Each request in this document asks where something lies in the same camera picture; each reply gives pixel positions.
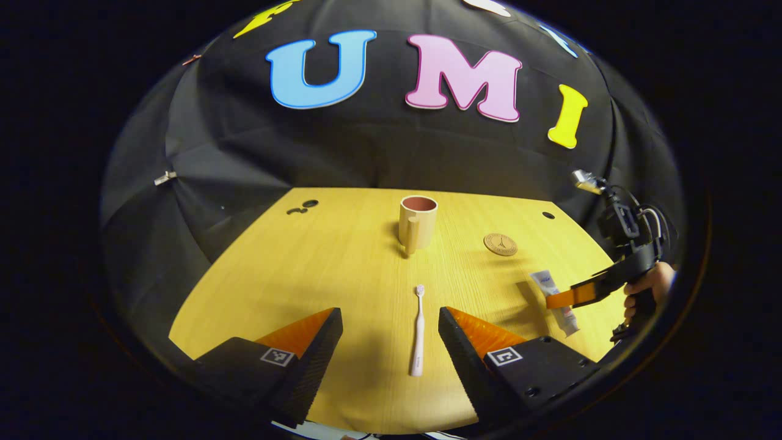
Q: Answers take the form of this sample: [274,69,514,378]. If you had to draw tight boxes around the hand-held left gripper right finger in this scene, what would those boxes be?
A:
[438,306,602,431]

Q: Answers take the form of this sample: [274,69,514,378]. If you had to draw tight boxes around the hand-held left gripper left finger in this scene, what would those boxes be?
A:
[194,307,344,428]

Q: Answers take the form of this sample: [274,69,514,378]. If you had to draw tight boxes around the white toothpaste tube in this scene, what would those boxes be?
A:
[529,269,580,337]

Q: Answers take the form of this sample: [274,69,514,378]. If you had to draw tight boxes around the pink toothbrush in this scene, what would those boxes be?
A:
[409,284,426,377]

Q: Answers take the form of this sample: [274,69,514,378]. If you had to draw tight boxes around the round wooden coaster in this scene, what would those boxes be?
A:
[483,233,518,257]

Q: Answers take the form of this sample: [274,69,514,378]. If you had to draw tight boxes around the beige cup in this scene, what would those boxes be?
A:
[398,195,439,256]

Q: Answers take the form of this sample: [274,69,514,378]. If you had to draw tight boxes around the wooden desktop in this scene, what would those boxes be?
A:
[169,187,630,435]

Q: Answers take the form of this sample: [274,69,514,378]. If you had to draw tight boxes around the black backdrop cloth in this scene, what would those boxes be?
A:
[101,0,685,367]

